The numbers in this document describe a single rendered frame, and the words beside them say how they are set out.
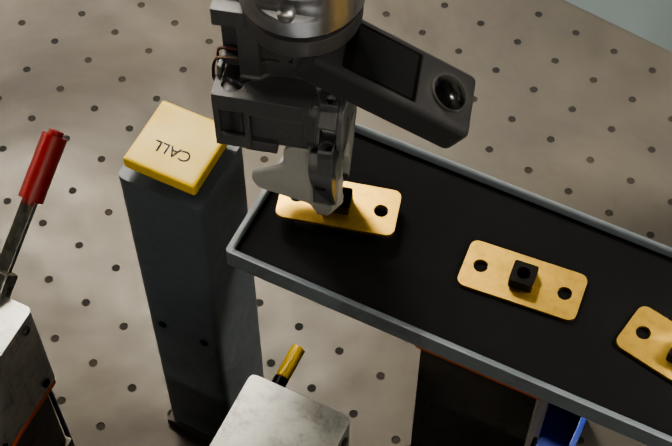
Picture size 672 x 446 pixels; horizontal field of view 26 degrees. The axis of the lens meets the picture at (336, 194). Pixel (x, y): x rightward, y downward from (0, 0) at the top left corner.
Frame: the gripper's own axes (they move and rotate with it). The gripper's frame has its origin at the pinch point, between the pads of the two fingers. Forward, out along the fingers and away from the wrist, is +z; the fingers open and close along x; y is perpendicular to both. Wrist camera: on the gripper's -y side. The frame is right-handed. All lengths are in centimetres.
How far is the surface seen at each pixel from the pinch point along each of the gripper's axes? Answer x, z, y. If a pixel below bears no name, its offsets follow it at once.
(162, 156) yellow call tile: -2.3, 3.0, 13.5
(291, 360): 4.5, 18.5, 2.9
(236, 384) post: -1.2, 37.4, 9.9
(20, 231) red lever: 1.9, 10.0, 24.2
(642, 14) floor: -124, 119, -31
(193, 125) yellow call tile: -5.4, 3.0, 12.0
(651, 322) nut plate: 4.5, 2.9, -22.3
